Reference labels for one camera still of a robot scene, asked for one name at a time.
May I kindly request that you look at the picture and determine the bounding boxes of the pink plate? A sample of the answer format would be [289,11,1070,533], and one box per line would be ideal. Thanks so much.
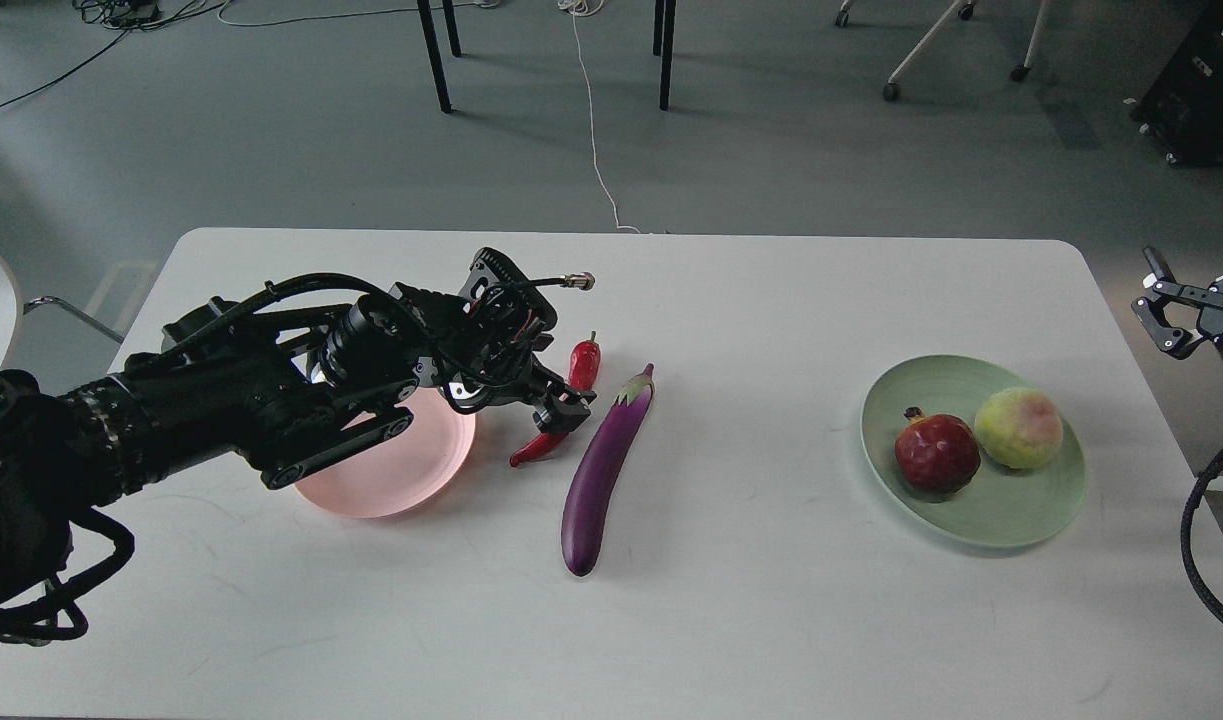
[294,388,477,520]

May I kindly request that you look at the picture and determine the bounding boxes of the red pomegranate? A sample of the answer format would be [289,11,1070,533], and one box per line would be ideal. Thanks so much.
[894,406,982,495]

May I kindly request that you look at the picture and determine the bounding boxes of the purple eggplant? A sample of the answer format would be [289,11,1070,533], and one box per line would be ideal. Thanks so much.
[560,363,656,577]

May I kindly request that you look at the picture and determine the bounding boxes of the green plate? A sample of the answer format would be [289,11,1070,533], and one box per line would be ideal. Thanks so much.
[861,354,1087,553]

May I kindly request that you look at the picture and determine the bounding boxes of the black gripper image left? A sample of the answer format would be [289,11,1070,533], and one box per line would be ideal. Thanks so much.
[311,284,597,434]

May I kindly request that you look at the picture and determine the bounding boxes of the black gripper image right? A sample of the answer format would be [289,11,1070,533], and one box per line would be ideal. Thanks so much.
[1132,246,1223,363]

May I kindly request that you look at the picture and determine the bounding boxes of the white floor cable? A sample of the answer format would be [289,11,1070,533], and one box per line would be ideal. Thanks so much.
[556,0,642,233]

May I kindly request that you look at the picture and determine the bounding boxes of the black table leg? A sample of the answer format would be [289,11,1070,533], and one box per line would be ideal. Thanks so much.
[416,0,464,114]
[651,0,678,111]

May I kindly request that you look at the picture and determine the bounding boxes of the black floor cables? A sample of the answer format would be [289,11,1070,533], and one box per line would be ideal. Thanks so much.
[0,0,501,128]

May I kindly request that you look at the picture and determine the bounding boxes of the yellow-green guava fruit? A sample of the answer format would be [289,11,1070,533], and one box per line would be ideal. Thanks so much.
[972,386,1064,469]

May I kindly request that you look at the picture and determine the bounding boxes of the black table leg left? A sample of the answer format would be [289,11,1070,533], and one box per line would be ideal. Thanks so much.
[416,0,464,114]

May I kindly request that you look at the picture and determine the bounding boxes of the white office chair base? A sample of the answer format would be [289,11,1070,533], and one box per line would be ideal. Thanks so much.
[881,1,1055,104]

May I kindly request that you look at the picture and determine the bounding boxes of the black table leg right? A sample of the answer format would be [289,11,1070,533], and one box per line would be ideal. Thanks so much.
[651,0,678,111]

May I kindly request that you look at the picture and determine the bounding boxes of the black equipment case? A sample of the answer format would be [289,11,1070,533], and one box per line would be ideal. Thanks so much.
[1129,1,1223,167]

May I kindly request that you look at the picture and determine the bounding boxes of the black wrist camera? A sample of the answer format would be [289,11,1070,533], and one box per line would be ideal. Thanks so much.
[457,247,596,340]

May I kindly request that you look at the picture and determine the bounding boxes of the red chili pepper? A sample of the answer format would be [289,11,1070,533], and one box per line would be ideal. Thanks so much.
[509,331,600,468]

